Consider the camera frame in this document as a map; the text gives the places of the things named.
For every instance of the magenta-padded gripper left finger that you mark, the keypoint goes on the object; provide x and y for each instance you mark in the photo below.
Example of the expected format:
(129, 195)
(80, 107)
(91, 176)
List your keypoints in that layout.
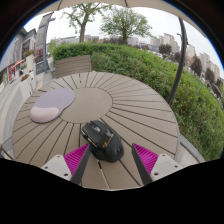
(76, 159)

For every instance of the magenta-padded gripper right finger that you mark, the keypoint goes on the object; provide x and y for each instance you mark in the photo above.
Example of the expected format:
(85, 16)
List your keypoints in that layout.
(146, 159)

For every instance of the black computer mouse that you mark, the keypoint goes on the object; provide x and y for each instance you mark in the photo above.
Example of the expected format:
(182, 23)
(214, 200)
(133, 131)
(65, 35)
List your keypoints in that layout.
(104, 141)

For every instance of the lilac mouse pad with wrist rest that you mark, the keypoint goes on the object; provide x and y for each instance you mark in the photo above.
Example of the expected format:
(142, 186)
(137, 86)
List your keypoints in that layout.
(53, 103)

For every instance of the green hedge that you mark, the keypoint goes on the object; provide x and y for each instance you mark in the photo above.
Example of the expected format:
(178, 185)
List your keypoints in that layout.
(150, 73)

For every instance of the white planter box with flowers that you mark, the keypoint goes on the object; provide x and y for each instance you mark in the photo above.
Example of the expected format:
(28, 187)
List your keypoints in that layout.
(30, 61)
(26, 87)

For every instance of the grey slatted wooden chair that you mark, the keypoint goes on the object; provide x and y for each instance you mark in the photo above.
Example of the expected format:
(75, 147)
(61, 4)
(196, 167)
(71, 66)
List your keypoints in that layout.
(73, 66)

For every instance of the dark curved umbrella pole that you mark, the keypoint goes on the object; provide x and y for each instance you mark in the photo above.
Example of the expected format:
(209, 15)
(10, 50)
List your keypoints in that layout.
(181, 60)

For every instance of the distant apartment buildings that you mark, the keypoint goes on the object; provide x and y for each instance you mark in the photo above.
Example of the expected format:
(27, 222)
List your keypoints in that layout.
(168, 39)

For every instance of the grey storefront building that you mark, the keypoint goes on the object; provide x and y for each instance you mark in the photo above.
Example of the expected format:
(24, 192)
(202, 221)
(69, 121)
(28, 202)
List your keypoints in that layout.
(15, 50)

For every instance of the tall grey sign banner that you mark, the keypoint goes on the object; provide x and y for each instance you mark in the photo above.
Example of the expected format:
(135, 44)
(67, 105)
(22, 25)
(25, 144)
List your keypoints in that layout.
(42, 36)

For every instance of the tree with bare trunk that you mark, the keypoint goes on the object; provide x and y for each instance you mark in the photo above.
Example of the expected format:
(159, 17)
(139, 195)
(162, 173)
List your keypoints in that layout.
(82, 28)

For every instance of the round leafy tree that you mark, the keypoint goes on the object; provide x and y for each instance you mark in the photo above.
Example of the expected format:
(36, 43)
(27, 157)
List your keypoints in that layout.
(125, 23)

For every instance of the beige umbrella canopy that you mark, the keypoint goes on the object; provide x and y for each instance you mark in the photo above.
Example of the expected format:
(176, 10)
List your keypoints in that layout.
(150, 4)

